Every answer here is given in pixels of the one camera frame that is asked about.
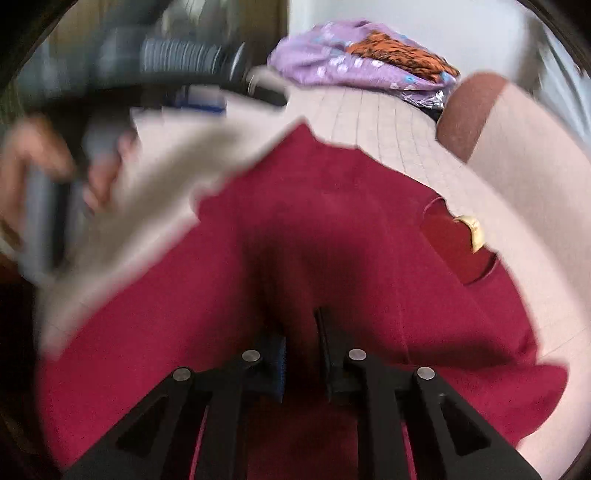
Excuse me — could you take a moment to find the red knit sweater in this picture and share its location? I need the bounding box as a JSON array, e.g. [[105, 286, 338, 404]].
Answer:
[[37, 124, 568, 468]]

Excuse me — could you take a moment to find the person's left hand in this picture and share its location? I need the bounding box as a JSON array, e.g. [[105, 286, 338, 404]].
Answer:
[[0, 115, 139, 250]]

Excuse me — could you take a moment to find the purple floral cloth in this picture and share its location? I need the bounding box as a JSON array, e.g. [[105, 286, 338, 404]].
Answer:
[[267, 20, 461, 110]]

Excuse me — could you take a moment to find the orange black patterned cloth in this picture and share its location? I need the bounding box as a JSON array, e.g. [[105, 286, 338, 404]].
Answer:
[[346, 31, 460, 83]]

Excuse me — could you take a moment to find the yellow neck label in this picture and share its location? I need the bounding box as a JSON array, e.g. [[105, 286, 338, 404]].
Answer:
[[454, 215, 486, 254]]

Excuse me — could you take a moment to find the grey pillow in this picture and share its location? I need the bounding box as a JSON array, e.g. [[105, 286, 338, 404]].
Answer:
[[519, 18, 591, 152]]

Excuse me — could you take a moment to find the pink rolled quilt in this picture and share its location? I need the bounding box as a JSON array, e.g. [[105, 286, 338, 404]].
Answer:
[[436, 72, 590, 296]]

